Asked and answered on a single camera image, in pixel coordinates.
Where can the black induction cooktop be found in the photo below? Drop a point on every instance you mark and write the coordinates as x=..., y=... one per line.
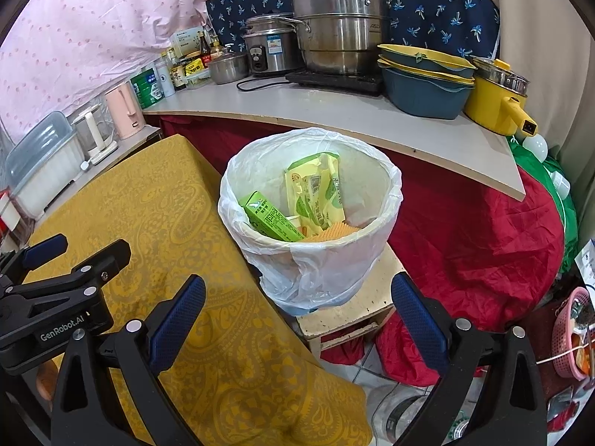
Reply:
x=334, y=79

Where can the green cloth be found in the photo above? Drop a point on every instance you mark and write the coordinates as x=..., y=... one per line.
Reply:
x=558, y=195

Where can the green tin can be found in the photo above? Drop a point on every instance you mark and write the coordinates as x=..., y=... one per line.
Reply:
x=145, y=86

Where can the white bottle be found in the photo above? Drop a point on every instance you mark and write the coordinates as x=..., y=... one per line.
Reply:
x=162, y=79

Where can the navy printed cloth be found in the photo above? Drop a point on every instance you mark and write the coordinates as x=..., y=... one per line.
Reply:
x=441, y=4

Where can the small brown sauce bottle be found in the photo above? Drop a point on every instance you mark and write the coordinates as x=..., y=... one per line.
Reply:
x=215, y=51

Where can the large steel steamer pot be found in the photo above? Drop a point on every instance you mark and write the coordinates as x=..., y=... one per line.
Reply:
x=339, y=23

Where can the white printed box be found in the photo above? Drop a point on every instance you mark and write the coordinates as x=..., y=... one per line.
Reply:
x=586, y=260

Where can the white carton box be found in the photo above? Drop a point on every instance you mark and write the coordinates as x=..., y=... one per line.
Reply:
x=183, y=42

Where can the dark soy sauce bottle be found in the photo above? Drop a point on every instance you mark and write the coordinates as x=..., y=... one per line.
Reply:
x=179, y=74

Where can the steel rice cooker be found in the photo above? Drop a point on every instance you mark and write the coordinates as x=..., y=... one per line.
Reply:
x=269, y=46

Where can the beige curtain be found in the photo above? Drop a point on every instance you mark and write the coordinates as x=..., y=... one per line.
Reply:
x=534, y=9

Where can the yellow green snack packet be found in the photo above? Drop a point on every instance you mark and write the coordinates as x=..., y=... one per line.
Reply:
x=316, y=190

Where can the trash bin with white liner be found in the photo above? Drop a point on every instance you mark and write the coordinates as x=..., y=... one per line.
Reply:
x=325, y=278

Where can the dark bottle with red label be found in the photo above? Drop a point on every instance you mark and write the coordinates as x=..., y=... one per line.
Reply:
x=203, y=49

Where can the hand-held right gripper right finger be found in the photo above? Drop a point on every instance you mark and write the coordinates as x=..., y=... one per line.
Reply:
x=418, y=320

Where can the pink electric kettle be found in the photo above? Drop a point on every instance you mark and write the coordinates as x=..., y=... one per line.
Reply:
x=122, y=111

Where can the green carton box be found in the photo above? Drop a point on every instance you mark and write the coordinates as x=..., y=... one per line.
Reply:
x=269, y=220

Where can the pink dotted cloth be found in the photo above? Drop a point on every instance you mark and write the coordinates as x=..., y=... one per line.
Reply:
x=93, y=32

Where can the yellow electric pot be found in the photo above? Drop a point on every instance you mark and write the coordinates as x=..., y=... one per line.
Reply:
x=497, y=102

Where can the white dish box grey lid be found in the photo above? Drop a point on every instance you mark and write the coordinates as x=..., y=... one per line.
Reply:
x=42, y=162

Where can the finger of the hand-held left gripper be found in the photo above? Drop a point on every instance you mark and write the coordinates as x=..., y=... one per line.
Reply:
x=44, y=248
x=109, y=258

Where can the orange foam fruit net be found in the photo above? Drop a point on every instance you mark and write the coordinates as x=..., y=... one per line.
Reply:
x=332, y=232

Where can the glass jar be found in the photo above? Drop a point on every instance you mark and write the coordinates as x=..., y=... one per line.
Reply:
x=399, y=416

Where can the pink plastic basket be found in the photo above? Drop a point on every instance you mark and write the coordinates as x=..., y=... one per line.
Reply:
x=574, y=334

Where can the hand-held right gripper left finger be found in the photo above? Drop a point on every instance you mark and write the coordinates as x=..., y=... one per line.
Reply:
x=179, y=318

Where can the wooden stool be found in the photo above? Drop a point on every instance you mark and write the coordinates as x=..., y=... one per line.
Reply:
x=353, y=311

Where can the small steel pot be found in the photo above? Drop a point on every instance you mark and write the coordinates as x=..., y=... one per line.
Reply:
x=227, y=67

